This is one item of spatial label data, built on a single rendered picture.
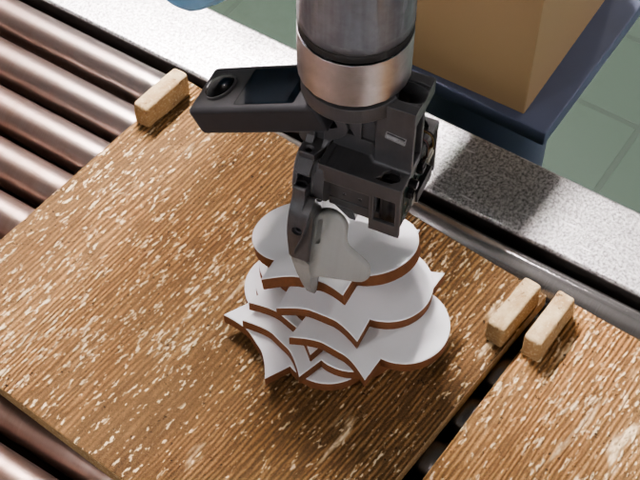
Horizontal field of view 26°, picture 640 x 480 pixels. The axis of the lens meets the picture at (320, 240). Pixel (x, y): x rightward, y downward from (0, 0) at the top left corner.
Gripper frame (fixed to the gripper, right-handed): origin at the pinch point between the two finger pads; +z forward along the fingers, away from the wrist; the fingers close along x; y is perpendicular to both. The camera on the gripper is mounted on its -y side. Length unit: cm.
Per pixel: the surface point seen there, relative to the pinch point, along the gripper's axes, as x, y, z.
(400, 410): -5.2, 9.1, 11.2
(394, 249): 1.6, 5.3, 0.0
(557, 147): 107, -1, 104
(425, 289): 1.8, 8.0, 4.1
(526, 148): 44, 5, 34
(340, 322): -3.8, 3.1, 4.1
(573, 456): -3.5, 23.1, 11.2
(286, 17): 117, -60, 104
